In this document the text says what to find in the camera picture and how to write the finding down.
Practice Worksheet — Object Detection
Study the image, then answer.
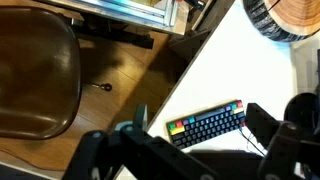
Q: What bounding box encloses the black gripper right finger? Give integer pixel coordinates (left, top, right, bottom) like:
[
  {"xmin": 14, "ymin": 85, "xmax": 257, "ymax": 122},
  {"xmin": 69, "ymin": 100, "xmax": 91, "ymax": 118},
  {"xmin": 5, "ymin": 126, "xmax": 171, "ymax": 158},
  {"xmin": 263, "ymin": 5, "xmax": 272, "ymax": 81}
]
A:
[{"xmin": 246, "ymin": 103, "xmax": 320, "ymax": 180}]

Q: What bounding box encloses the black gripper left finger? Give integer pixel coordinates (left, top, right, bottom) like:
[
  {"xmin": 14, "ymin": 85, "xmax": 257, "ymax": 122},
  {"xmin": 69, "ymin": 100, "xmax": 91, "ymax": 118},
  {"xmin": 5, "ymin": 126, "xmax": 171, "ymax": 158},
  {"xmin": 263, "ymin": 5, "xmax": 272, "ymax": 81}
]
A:
[{"xmin": 62, "ymin": 104, "xmax": 219, "ymax": 180}]

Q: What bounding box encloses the black keyboard with coloured keys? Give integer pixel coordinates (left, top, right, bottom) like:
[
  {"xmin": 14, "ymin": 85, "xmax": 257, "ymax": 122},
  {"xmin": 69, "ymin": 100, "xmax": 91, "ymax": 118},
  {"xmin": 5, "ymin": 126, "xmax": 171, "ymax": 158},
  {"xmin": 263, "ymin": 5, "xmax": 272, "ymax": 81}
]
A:
[{"xmin": 165, "ymin": 100, "xmax": 245, "ymax": 149}]

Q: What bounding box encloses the black round object at right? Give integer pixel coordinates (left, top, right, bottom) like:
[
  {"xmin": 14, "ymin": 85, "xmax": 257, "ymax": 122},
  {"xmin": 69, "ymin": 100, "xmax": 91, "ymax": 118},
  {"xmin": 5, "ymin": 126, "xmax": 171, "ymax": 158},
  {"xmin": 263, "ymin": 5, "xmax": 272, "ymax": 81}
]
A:
[{"xmin": 284, "ymin": 93, "xmax": 320, "ymax": 132}]

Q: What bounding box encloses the black chair base with caster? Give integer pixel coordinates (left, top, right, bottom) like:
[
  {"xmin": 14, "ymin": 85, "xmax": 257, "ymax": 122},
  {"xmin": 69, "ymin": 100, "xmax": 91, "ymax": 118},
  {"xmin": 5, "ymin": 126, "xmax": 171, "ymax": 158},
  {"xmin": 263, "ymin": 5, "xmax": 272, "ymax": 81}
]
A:
[{"xmin": 68, "ymin": 17, "xmax": 154, "ymax": 91}]

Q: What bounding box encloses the brown chair seat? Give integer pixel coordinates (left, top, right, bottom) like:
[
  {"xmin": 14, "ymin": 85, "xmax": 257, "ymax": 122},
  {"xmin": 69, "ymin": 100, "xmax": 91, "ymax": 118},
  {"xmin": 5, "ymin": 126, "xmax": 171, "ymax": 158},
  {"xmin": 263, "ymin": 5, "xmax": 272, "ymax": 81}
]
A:
[{"xmin": 0, "ymin": 6, "xmax": 81, "ymax": 140}]

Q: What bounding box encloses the wooden stump with black bark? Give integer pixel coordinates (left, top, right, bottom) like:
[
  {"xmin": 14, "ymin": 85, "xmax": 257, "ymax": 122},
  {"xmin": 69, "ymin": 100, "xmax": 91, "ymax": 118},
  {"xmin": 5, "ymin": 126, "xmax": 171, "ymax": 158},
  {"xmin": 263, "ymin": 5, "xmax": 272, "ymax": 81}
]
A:
[{"xmin": 242, "ymin": 0, "xmax": 320, "ymax": 42}]

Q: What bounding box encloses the aluminium frame shelf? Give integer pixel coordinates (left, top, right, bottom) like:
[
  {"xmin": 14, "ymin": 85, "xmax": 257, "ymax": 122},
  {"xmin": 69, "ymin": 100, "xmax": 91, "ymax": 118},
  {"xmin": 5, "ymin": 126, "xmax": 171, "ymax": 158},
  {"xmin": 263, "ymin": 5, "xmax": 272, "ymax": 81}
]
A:
[{"xmin": 36, "ymin": 0, "xmax": 189, "ymax": 35}]

